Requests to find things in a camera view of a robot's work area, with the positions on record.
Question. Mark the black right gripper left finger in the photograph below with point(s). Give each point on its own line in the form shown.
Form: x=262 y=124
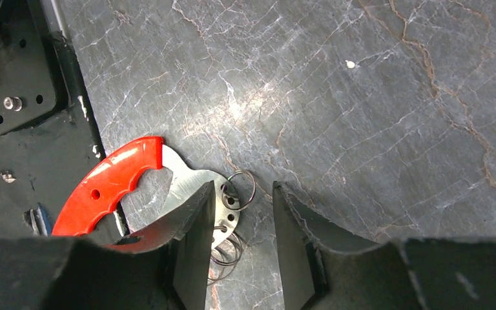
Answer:
x=163 y=266

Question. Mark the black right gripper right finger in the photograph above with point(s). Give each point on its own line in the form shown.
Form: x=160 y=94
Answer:
x=323 y=266

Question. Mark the metal key holder red handle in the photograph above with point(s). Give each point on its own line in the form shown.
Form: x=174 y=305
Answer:
x=100 y=191

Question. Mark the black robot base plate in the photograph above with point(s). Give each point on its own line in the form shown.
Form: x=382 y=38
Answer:
x=49 y=139

